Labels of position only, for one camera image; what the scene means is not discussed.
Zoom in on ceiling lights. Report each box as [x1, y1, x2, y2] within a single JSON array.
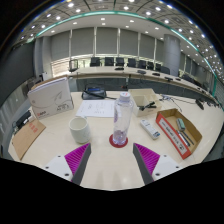
[[16, 0, 224, 78]]

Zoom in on white printed paper box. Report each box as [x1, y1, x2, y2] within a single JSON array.
[[27, 76, 75, 120]]

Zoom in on black marker pen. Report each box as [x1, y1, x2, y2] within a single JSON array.
[[178, 130, 194, 148]]

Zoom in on white remote control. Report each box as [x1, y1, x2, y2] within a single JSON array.
[[139, 118, 162, 140]]

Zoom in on black box device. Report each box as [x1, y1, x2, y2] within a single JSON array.
[[14, 110, 33, 129]]

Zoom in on flat brown cardboard piece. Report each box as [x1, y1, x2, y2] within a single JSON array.
[[11, 118, 47, 161]]

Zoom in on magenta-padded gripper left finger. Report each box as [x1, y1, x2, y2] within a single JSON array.
[[42, 142, 92, 186]]

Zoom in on black tool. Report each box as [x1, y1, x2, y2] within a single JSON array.
[[138, 101, 157, 112]]

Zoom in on white paper sheet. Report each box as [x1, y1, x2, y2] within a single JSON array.
[[75, 99, 116, 119]]

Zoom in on flat round red coaster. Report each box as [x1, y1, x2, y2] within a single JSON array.
[[108, 133, 129, 149]]

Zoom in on small white divided box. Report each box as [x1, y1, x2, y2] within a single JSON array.
[[128, 87, 163, 118]]

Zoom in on brown red-sided cardboard box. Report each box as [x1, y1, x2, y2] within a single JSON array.
[[155, 107, 203, 160]]

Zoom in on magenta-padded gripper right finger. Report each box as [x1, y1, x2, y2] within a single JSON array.
[[132, 142, 184, 186]]

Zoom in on small teal block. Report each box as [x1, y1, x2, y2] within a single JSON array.
[[175, 118, 186, 132]]

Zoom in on white ceramic cup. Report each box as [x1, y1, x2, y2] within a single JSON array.
[[68, 116, 92, 145]]

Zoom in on clear plastic water bottle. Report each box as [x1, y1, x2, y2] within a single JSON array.
[[112, 91, 134, 146]]

